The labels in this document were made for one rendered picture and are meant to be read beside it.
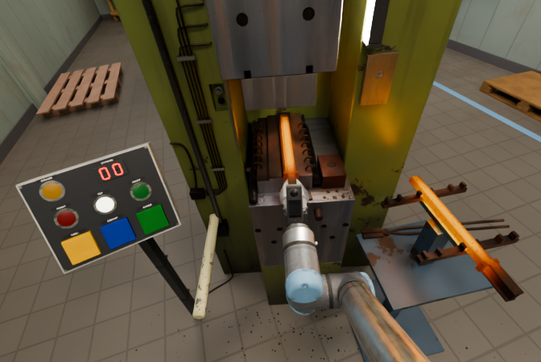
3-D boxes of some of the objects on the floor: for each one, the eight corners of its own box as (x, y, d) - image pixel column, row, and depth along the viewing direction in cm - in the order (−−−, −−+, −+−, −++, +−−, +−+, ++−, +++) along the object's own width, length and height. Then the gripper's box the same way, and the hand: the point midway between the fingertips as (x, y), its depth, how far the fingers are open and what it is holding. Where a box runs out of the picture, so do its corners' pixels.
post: (200, 316, 153) (112, 191, 82) (192, 317, 153) (99, 193, 82) (200, 309, 156) (117, 183, 85) (194, 310, 156) (105, 183, 85)
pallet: (66, 80, 440) (61, 72, 432) (127, 68, 458) (124, 61, 450) (37, 123, 337) (30, 114, 329) (117, 107, 355) (113, 98, 346)
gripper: (282, 244, 80) (278, 191, 96) (314, 242, 80) (305, 189, 96) (280, 228, 74) (277, 174, 90) (315, 225, 74) (305, 172, 90)
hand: (291, 179), depth 90 cm, fingers closed
